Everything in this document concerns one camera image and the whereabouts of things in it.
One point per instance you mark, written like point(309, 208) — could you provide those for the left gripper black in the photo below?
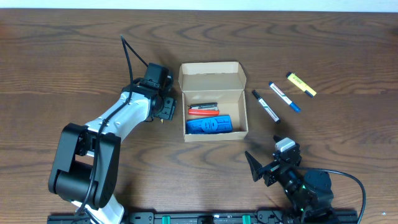
point(170, 108)

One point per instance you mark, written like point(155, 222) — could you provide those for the blue whiteboard marker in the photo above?
point(284, 97)

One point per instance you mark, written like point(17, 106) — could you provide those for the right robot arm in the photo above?
point(310, 193)

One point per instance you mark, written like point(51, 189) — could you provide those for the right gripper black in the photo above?
point(271, 170)

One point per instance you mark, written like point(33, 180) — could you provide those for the blue magnetic whiteboard duster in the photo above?
point(210, 125)

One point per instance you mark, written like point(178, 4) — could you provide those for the black whiteboard marker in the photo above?
point(266, 107)

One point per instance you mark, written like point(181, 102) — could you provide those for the open cardboard box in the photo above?
point(214, 82)

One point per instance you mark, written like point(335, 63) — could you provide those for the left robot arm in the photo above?
point(85, 168)

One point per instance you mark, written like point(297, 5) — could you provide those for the black mounting rail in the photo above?
point(261, 216)

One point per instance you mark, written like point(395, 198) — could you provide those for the yellow highlighter pen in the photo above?
point(300, 84)

